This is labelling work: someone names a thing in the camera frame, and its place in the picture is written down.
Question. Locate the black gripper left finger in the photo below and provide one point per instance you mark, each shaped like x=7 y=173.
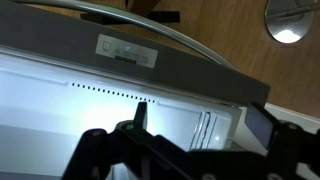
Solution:
x=140 y=118

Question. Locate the round metal stool base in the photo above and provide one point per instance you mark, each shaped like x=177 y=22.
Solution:
x=288 y=21

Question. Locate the grey fridge drawer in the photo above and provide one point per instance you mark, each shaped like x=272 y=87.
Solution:
x=67 y=66

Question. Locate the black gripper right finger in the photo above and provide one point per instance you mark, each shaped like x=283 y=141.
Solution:
x=264 y=126

